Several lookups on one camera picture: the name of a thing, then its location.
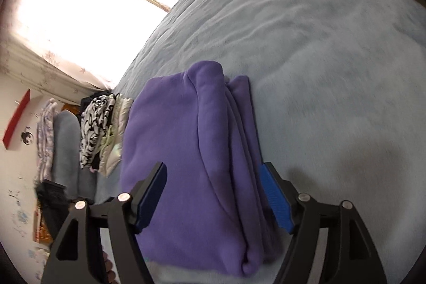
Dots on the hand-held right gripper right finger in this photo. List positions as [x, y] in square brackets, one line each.
[276, 200]

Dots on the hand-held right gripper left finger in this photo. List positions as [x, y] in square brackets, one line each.
[153, 197]

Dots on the purple zip hoodie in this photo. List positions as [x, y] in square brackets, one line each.
[173, 137]

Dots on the light green garment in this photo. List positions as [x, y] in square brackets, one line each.
[108, 141]

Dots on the white puffer jacket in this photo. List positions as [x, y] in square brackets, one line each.
[123, 114]

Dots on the black and white printed garment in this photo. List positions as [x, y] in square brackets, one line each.
[93, 131]

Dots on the blue-grey folded blanket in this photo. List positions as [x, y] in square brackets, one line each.
[66, 144]

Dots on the black plastic stool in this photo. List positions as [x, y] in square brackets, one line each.
[50, 204]

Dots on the orange wooden cabinet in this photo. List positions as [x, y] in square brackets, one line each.
[41, 224]

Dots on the crumpled black clothing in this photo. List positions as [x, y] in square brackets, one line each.
[88, 101]

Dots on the floral folded blanket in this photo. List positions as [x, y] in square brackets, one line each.
[45, 137]

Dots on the grey-blue fleece bed blanket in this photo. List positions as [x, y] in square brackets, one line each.
[316, 54]

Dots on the floral sheer curtain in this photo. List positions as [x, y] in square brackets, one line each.
[83, 4]

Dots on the black cartoon wall sticker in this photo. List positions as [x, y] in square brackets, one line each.
[26, 138]

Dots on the red wall shelf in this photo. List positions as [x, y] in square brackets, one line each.
[16, 121]

